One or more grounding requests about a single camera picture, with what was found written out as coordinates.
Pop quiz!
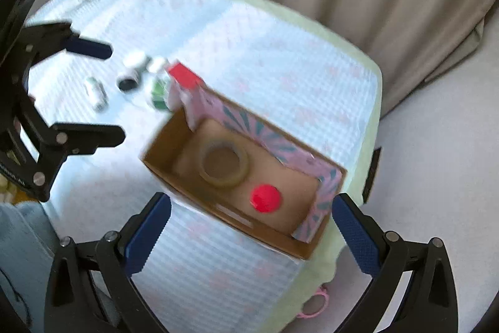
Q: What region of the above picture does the black bottomed small jar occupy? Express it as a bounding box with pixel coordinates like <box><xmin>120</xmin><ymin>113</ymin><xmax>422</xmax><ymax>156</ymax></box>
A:
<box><xmin>116</xmin><ymin>69</ymin><xmax>141</xmax><ymax>93</ymax></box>

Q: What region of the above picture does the pink patterned cardboard box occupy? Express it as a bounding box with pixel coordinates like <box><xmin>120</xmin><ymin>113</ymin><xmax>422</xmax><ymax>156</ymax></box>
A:
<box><xmin>142</xmin><ymin>85</ymin><xmax>348</xmax><ymax>259</ymax></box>

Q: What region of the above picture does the white pill bottle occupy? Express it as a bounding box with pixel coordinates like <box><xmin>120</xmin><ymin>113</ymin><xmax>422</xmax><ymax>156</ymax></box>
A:
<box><xmin>85</xmin><ymin>77</ymin><xmax>107</xmax><ymax>111</ymax></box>

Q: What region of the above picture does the pink ring toy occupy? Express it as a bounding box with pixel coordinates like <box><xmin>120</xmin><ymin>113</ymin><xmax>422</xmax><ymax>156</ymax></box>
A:
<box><xmin>297</xmin><ymin>286</ymin><xmax>330</xmax><ymax>320</ymax></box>

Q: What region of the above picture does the green label white jar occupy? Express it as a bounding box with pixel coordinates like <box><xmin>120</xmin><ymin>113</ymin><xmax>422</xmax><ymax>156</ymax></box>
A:
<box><xmin>150</xmin><ymin>77</ymin><xmax>172</xmax><ymax>111</ymax></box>

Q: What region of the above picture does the pale green mattress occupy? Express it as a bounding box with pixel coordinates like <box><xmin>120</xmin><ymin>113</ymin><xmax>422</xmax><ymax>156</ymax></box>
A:
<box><xmin>117</xmin><ymin>0</ymin><xmax>388</xmax><ymax>333</ymax></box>

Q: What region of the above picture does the white earbuds case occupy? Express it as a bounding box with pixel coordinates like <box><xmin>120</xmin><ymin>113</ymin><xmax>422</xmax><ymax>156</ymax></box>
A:
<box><xmin>146</xmin><ymin>56</ymin><xmax>169</xmax><ymax>75</ymax></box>

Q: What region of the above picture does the yellow tape roll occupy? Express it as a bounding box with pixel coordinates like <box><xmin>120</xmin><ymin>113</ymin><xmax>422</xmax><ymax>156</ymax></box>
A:
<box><xmin>197</xmin><ymin>139</ymin><xmax>250</xmax><ymax>189</ymax></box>

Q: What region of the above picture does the blue pink checkered blanket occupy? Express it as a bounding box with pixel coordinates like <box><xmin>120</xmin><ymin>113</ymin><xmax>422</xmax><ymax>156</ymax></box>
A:
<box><xmin>28</xmin><ymin>0</ymin><xmax>381</xmax><ymax>332</ymax></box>

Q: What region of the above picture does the red round lid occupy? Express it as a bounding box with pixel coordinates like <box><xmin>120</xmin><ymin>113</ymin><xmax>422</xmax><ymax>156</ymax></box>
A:
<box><xmin>250</xmin><ymin>184</ymin><xmax>283</xmax><ymax>213</ymax></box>

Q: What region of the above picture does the white lid jar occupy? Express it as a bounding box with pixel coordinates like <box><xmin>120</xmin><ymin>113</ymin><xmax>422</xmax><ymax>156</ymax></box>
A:
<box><xmin>123</xmin><ymin>50</ymin><xmax>150</xmax><ymax>72</ymax></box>

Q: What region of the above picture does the red rectangular box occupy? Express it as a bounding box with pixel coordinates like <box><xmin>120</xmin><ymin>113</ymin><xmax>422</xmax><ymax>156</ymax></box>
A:
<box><xmin>167</xmin><ymin>62</ymin><xmax>205</xmax><ymax>91</ymax></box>

